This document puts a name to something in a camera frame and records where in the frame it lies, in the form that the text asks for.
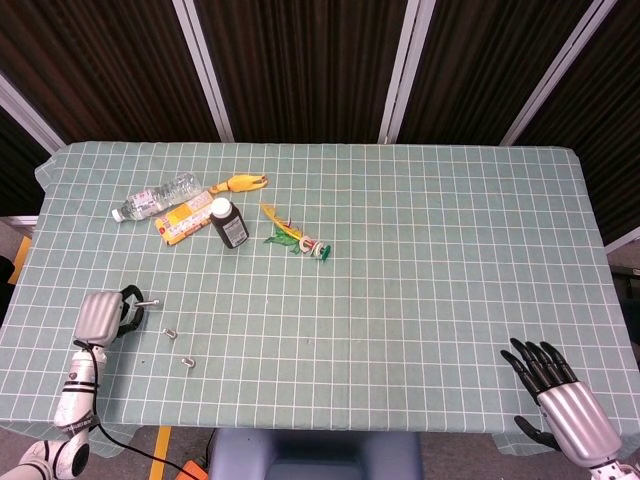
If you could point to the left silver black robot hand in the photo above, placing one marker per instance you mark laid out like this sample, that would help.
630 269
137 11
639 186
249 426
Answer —
100 315

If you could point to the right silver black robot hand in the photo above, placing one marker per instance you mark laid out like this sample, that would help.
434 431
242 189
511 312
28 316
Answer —
575 420

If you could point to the metal bolt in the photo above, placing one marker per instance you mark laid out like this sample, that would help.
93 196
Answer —
151 302
188 362
170 333

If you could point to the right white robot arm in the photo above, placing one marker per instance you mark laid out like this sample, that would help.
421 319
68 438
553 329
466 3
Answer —
615 472

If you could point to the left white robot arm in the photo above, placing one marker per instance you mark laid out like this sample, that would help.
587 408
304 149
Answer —
75 400

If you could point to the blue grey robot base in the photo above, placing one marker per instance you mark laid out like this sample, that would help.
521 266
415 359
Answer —
315 455

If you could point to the yellow flat board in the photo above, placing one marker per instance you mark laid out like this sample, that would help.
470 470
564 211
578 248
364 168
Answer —
21 257

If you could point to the yellow snack package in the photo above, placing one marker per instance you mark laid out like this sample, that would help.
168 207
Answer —
182 220

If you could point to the clear plastic water bottle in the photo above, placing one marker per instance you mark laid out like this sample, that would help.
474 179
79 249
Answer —
160 197

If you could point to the black equipment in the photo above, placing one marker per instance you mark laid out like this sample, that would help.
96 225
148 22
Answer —
627 285

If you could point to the dark brown bottle white cap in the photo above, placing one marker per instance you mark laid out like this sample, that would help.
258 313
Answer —
230 227

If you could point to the orange box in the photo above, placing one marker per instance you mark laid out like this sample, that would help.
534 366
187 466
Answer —
192 471

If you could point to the yellow rubber chicken toy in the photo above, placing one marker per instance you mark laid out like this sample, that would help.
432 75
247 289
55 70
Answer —
240 182

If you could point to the green checked tablecloth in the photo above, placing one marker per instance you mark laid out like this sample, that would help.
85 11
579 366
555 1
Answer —
400 300

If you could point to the feather shuttlecock toy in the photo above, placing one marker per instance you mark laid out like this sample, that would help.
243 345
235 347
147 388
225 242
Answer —
310 246

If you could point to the white partition base rail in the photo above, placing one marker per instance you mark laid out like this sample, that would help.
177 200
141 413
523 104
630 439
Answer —
17 220
622 240

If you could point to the white partition post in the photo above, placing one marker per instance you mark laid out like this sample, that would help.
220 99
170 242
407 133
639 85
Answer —
400 75
550 75
205 70
25 112

